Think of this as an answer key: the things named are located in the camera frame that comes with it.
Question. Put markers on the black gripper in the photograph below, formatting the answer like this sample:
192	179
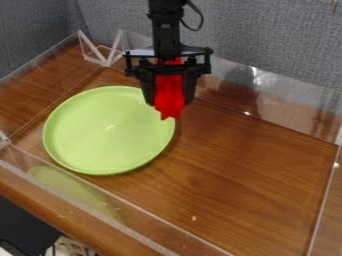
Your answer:
144	65

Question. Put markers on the red ridged carrot block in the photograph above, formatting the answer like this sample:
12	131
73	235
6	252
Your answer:
168	96

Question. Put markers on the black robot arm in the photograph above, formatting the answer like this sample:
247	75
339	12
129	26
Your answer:
168	58

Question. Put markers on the green round plate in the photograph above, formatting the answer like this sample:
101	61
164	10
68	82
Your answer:
104	132

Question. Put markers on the clear acrylic corner bracket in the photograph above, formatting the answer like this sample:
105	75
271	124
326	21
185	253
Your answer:
97	53

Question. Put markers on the clear acrylic enclosure wall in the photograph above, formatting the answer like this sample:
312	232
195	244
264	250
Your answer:
245	185

